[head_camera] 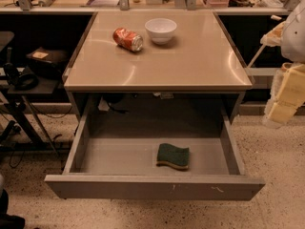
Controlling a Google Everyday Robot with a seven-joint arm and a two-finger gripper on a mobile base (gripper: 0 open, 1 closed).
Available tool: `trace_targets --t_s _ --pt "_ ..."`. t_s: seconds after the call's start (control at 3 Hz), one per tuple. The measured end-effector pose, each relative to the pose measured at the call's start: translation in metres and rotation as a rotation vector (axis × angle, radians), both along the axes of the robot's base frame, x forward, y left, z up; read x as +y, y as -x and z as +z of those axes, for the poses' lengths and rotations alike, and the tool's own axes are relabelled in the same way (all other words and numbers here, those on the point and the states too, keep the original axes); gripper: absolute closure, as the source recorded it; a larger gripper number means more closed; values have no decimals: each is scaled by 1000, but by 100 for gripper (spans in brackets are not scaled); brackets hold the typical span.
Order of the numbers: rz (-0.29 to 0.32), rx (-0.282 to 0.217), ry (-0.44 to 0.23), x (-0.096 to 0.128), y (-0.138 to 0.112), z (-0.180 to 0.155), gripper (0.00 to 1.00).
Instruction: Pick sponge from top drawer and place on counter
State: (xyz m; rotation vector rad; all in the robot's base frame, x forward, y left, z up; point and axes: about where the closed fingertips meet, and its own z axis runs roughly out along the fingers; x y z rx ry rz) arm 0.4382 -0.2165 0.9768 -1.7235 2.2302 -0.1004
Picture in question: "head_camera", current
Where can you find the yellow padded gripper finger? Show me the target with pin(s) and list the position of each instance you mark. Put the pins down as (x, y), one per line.
(273, 37)
(287, 95)

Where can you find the green and yellow sponge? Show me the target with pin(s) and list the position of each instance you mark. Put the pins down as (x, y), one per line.
(172, 156)

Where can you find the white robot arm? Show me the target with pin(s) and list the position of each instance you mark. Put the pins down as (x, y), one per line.
(293, 36)

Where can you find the grey counter cabinet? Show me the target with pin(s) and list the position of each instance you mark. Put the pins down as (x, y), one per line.
(200, 58)

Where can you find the open grey top drawer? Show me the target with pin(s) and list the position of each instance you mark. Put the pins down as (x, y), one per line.
(114, 153)

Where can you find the white stick with black tip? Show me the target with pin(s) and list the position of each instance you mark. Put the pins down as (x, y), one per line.
(262, 47)

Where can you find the roll of tan tape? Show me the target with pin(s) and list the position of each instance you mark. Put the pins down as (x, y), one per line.
(286, 66)

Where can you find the white ceramic bowl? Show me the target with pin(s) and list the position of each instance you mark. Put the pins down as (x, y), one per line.
(160, 30)

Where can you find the red crushed soda can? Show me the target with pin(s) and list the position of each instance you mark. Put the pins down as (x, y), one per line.
(127, 39)

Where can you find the black box with label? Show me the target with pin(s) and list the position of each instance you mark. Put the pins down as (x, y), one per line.
(49, 64)

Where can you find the black headphones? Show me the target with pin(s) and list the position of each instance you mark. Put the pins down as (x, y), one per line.
(20, 81)

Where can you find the black side table stand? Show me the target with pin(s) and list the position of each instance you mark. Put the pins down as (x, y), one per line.
(44, 86)

